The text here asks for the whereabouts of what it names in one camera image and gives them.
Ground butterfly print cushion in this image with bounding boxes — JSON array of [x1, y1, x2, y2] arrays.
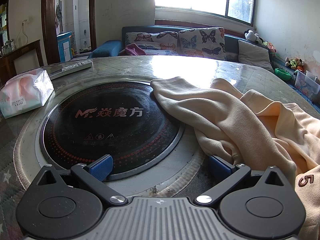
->
[[178, 27, 227, 60], [124, 31, 179, 55]]

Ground green plastic bowl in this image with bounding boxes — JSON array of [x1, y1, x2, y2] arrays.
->
[[274, 67, 292, 80]]

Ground cream sweatshirt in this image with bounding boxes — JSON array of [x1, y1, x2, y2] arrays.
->
[[150, 76, 320, 240]]

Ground pink cloth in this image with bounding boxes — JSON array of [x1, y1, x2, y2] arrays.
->
[[120, 43, 147, 57]]

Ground panda plush toy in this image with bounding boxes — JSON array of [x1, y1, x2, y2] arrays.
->
[[244, 29, 263, 43]]

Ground grey pillow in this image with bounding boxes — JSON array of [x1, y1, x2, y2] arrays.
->
[[237, 40, 274, 73]]

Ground dark wooden sideboard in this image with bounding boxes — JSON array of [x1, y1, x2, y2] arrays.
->
[[0, 39, 44, 80]]

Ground clear plastic storage box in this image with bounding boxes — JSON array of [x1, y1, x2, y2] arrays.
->
[[294, 69, 320, 97]]

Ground blue and white box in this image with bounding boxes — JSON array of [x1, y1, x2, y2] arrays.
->
[[57, 31, 73, 62]]

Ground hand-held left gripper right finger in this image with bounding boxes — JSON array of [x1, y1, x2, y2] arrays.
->
[[194, 155, 285, 205]]

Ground round black induction cooktop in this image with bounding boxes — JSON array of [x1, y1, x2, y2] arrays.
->
[[40, 81, 185, 182]]

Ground white remote control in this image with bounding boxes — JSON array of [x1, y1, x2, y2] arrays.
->
[[61, 59, 93, 72]]

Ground soft tissue pack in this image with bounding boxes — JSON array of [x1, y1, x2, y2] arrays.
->
[[0, 69, 55, 119]]

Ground colourful plastic toy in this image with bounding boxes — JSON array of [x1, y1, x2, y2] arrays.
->
[[261, 40, 277, 55]]

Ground dark wooden door frame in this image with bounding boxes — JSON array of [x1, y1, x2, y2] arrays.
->
[[41, 0, 97, 64]]

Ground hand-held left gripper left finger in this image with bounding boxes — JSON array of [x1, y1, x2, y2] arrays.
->
[[37, 155, 127, 204]]

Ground hanging grey towel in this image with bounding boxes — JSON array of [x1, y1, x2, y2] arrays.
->
[[55, 4, 62, 27]]

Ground brown stuffed toys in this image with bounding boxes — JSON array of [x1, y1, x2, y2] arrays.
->
[[285, 57, 304, 72]]

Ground blue corner sofa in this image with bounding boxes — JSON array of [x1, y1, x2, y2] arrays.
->
[[87, 26, 320, 110]]

